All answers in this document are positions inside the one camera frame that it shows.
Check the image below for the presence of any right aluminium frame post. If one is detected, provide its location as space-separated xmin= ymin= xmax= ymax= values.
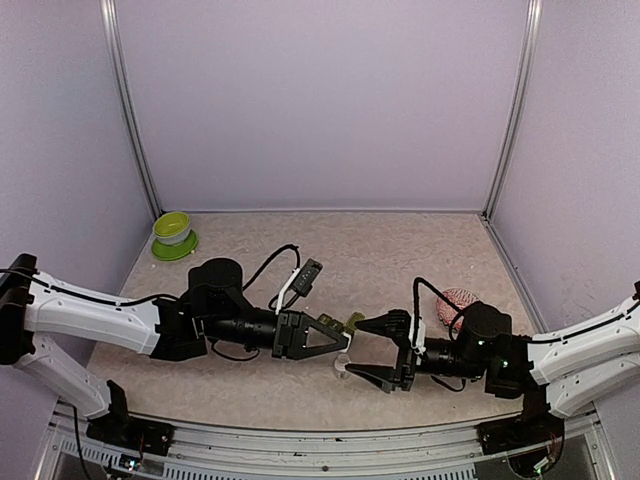
xmin=482 ymin=0 xmax=543 ymax=223

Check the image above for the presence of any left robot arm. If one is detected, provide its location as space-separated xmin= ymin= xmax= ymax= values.
xmin=1 ymin=254 xmax=351 ymax=445

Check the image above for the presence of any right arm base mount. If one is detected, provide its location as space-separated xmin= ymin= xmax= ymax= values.
xmin=476 ymin=416 xmax=565 ymax=455

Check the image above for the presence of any aluminium frame post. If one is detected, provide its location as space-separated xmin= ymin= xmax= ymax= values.
xmin=482 ymin=0 xmax=543 ymax=223
xmin=100 ymin=0 xmax=164 ymax=219

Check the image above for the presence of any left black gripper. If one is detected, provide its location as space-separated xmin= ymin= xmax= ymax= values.
xmin=202 ymin=307 xmax=349 ymax=361

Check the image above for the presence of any left aluminium frame post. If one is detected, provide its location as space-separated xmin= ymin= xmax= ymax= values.
xmin=100 ymin=0 xmax=164 ymax=219

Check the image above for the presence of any red patterned bowl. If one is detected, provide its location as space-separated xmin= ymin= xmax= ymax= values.
xmin=436 ymin=288 xmax=480 ymax=326

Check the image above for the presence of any small white pill bottle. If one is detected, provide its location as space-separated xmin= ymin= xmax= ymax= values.
xmin=333 ymin=353 xmax=350 ymax=380

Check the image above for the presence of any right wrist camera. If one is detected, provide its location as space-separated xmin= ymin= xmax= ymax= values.
xmin=386 ymin=309 xmax=426 ymax=355

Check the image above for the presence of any green weekly pill organizer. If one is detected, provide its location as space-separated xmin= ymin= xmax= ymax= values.
xmin=318 ymin=312 xmax=365 ymax=336

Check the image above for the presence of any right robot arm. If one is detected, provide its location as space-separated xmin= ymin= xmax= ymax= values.
xmin=345 ymin=294 xmax=639 ymax=444

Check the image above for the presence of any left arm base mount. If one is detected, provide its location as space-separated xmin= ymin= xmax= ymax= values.
xmin=86 ymin=414 xmax=175 ymax=456

